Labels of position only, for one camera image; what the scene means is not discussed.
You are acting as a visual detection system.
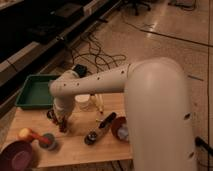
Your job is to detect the small dark round object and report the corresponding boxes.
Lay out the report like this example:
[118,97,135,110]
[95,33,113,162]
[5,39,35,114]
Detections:
[46,110,55,120]

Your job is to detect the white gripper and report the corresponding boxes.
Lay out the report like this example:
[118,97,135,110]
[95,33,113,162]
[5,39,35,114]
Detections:
[53,97,75,122]

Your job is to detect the dark grape bunch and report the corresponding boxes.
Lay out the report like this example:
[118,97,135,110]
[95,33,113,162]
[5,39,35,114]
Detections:
[58,117,67,133]

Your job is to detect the black object on floor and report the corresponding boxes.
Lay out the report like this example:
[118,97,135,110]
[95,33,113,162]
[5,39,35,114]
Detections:
[195,137,213,156]

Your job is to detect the black power adapter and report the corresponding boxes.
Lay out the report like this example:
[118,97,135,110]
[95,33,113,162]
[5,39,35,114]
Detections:
[72,64,87,78]

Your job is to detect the red yellow toy utensil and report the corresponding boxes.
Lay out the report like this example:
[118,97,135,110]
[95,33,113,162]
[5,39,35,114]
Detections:
[18,128,43,142]

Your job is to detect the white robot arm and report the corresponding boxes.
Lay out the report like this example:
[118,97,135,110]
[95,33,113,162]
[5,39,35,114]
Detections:
[49,57,197,171]

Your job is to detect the white plastic cup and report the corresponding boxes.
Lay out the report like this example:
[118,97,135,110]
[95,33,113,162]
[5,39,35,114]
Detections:
[75,94,91,111]

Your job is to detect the black floor cables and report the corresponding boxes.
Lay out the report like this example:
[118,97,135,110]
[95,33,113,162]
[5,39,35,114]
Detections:
[69,33,128,74]

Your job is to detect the office chair base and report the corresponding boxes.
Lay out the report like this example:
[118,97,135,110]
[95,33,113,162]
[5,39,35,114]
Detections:
[117,0,151,16]

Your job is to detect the purple bowl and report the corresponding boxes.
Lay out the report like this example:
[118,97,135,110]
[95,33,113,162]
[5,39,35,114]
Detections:
[0,141,33,171]

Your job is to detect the small grey cup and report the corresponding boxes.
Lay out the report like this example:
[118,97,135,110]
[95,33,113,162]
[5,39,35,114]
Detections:
[39,133,57,151]

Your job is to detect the wooden board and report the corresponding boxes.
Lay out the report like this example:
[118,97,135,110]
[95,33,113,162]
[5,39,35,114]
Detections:
[1,92,134,169]

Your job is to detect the green plastic tray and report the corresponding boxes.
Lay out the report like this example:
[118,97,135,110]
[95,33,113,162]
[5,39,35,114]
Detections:
[15,74,58,110]

